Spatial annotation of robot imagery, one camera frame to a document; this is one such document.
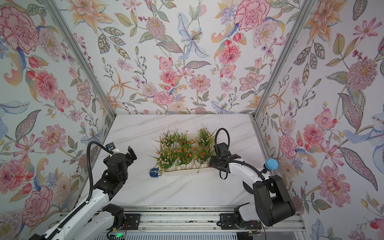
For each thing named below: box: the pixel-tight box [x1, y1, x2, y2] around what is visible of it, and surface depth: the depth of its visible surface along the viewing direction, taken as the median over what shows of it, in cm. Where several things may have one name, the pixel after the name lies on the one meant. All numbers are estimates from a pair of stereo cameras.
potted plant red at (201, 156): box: [192, 144, 215, 168], surface depth 87 cm
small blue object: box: [149, 167, 159, 178], surface depth 90 cm
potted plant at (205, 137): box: [197, 123, 219, 149], surface depth 92 cm
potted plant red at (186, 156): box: [177, 146, 196, 170], surface depth 85 cm
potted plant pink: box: [147, 147, 182, 172], surface depth 82 cm
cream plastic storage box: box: [159, 133, 215, 175], surface depth 88 cm
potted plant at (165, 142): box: [151, 128, 175, 157], surface depth 88 cm
